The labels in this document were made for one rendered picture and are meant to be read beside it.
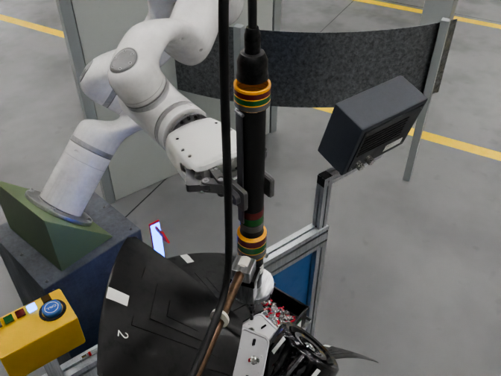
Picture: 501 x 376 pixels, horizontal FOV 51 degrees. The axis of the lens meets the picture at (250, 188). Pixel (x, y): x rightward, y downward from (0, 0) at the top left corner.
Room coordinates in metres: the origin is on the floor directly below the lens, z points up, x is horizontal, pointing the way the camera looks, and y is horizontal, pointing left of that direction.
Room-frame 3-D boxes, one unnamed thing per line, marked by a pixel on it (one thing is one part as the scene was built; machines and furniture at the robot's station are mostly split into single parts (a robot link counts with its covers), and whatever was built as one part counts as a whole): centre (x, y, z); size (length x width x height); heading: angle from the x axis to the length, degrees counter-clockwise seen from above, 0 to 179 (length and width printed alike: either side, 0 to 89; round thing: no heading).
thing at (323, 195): (1.15, -0.21, 0.96); 0.03 x 0.03 x 0.20; 37
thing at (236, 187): (0.53, 0.04, 1.53); 0.07 x 0.03 x 0.03; 37
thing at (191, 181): (0.58, 0.07, 1.53); 0.08 x 0.06 x 0.01; 158
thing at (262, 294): (0.53, 0.00, 1.37); 0.09 x 0.07 x 0.10; 162
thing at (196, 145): (0.63, 0.06, 1.53); 0.11 x 0.10 x 0.07; 37
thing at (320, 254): (1.15, -0.21, 0.39); 0.04 x 0.04 x 0.78; 37
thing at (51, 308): (0.68, 0.41, 1.08); 0.04 x 0.04 x 0.02
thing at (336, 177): (1.21, -0.29, 1.04); 0.24 x 0.03 x 0.03; 127
